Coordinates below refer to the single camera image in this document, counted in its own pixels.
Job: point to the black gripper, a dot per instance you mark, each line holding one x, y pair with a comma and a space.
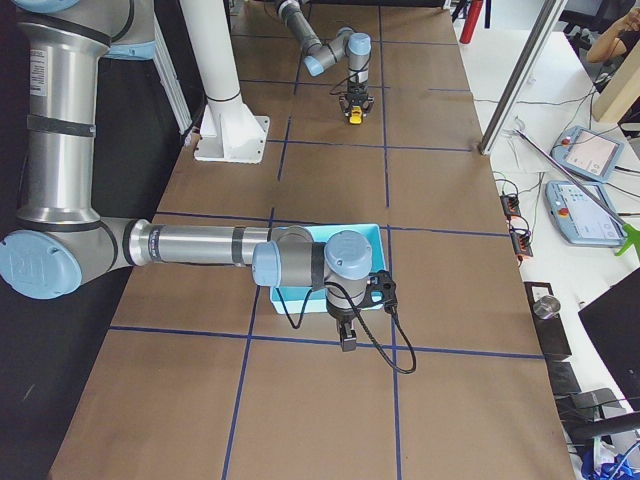
342, 316
356, 92

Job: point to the near teach pendant tablet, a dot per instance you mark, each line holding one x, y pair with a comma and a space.
579, 220

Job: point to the teach pendant tablet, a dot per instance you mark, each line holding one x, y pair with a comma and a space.
586, 153
579, 220

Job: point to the yellow beetle toy car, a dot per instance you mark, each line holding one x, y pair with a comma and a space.
355, 115

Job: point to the light blue plastic bin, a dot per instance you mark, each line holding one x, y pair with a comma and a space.
293, 296

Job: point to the aluminium frame post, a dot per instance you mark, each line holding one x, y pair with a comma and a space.
540, 32

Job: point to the far teach pendant tablet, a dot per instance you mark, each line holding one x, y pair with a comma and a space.
586, 153

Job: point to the silver rod white stand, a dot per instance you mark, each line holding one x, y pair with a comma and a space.
632, 234

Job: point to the person dark sleeve forearm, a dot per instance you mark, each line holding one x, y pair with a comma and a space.
618, 40

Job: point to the black power strip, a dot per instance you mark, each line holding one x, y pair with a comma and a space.
518, 227

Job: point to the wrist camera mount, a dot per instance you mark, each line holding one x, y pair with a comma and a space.
380, 291

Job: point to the steel cup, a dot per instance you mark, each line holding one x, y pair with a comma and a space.
546, 307

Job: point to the red fire extinguisher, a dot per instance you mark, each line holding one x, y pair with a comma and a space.
470, 23

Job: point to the white pillar mount base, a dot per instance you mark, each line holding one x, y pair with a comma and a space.
229, 131

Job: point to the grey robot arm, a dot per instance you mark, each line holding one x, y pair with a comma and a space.
318, 57
139, 171

